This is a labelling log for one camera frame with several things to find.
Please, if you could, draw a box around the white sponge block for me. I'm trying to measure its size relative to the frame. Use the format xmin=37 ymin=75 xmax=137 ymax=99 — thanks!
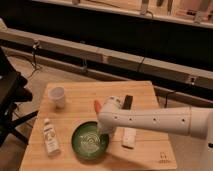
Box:
xmin=122 ymin=128 xmax=136 ymax=149

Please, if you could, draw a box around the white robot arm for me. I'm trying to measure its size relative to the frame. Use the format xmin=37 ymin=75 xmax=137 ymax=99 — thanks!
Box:
xmin=94 ymin=96 xmax=213 ymax=171

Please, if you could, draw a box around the black chair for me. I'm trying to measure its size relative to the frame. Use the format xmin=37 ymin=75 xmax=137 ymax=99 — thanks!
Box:
xmin=0 ymin=47 xmax=38 ymax=147

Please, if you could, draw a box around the black rectangular block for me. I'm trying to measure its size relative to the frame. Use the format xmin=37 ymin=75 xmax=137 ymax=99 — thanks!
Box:
xmin=123 ymin=95 xmax=133 ymax=110

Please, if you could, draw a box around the white plastic bottle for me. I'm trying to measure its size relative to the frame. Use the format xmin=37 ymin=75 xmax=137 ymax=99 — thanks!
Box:
xmin=43 ymin=118 xmax=61 ymax=156

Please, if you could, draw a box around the green ceramic bowl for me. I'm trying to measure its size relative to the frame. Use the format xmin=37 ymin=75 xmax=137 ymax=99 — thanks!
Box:
xmin=71 ymin=121 xmax=109 ymax=160

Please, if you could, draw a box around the white paper cup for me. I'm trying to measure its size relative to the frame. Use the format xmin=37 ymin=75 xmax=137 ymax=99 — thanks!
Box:
xmin=48 ymin=87 xmax=65 ymax=109

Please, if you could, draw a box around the orange carrot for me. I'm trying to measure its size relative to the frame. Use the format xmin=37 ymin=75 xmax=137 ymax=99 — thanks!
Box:
xmin=94 ymin=100 xmax=102 ymax=115

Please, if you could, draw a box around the black cable on wall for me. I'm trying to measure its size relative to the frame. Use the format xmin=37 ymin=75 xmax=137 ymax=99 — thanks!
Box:
xmin=27 ymin=39 xmax=42 ymax=79

